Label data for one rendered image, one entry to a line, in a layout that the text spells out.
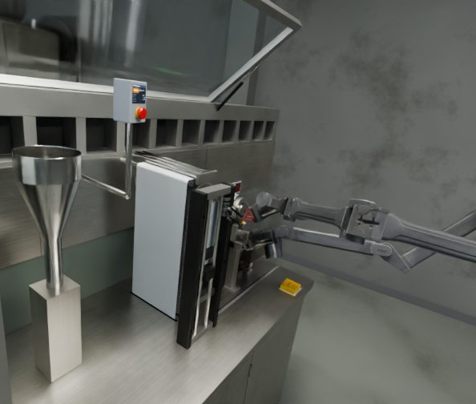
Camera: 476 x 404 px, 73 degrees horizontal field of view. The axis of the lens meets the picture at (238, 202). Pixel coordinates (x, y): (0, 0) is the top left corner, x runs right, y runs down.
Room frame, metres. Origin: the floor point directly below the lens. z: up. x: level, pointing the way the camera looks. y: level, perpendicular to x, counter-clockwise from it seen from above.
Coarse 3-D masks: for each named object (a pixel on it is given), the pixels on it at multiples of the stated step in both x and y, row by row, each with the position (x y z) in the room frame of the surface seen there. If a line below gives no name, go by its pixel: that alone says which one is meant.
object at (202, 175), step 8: (136, 152) 1.20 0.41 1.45; (144, 152) 1.23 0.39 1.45; (144, 160) 1.13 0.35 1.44; (152, 160) 1.11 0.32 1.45; (160, 160) 1.14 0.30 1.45; (168, 160) 1.13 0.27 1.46; (176, 160) 1.15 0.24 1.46; (168, 168) 1.09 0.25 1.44; (176, 168) 1.05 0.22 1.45; (184, 168) 1.08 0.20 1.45; (192, 168) 1.06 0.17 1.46; (200, 168) 1.09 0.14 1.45; (192, 176) 1.03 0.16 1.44; (200, 176) 1.00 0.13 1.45; (208, 176) 1.03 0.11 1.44; (216, 176) 1.07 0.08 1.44
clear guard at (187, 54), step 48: (0, 0) 0.72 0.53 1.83; (48, 0) 0.78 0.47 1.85; (96, 0) 0.84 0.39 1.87; (144, 0) 0.92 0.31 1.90; (192, 0) 1.01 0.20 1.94; (240, 0) 1.12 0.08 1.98; (0, 48) 0.80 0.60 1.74; (48, 48) 0.88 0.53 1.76; (96, 48) 0.97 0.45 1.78; (144, 48) 1.07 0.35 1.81; (192, 48) 1.20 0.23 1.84; (240, 48) 1.36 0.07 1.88; (192, 96) 1.51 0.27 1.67
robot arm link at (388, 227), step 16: (368, 208) 0.73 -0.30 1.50; (384, 208) 0.69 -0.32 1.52; (352, 224) 0.76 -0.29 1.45; (368, 224) 0.70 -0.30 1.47; (384, 224) 0.68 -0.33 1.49; (400, 224) 0.68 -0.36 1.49; (416, 224) 0.68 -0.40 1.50; (400, 240) 0.67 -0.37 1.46; (416, 240) 0.66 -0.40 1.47; (432, 240) 0.66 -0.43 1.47; (448, 240) 0.65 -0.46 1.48; (464, 240) 0.65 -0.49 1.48; (464, 256) 0.64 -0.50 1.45
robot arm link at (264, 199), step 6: (264, 192) 1.12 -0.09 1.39; (258, 198) 1.13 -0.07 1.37; (264, 198) 1.11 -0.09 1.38; (270, 198) 1.09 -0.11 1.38; (276, 198) 1.14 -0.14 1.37; (282, 198) 1.13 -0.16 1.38; (294, 198) 1.12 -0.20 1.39; (258, 204) 1.11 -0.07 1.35; (264, 204) 1.09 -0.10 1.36; (270, 204) 1.09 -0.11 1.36; (276, 204) 1.11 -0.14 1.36; (282, 204) 1.13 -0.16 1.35; (276, 210) 1.11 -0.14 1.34; (282, 210) 1.12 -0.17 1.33; (282, 216) 1.12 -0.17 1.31
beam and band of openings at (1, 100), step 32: (0, 96) 0.84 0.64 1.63; (32, 96) 0.91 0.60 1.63; (64, 96) 0.99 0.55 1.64; (96, 96) 1.08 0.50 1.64; (0, 128) 0.90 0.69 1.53; (32, 128) 0.91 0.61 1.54; (64, 128) 1.05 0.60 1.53; (96, 128) 1.16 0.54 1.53; (160, 128) 1.42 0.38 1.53; (192, 128) 1.56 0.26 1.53; (224, 128) 1.83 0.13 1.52; (256, 128) 2.08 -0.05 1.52; (0, 160) 0.84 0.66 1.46
